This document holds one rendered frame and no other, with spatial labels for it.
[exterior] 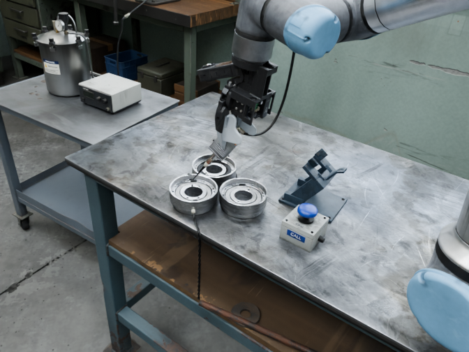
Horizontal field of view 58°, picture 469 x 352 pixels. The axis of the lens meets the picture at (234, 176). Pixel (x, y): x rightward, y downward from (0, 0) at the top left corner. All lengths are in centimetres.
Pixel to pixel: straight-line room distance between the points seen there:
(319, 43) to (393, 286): 45
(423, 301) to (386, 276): 26
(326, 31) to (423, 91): 175
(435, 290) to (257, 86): 45
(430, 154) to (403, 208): 148
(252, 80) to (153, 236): 61
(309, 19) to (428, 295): 41
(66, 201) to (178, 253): 91
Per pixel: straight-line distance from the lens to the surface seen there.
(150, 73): 282
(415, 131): 247
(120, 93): 161
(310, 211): 83
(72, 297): 186
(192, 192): 95
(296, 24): 67
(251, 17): 75
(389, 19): 72
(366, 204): 102
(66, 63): 174
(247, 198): 94
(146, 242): 122
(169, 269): 114
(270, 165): 109
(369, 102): 250
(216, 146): 91
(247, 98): 80
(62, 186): 210
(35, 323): 182
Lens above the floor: 137
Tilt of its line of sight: 33 degrees down
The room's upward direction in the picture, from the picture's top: 4 degrees clockwise
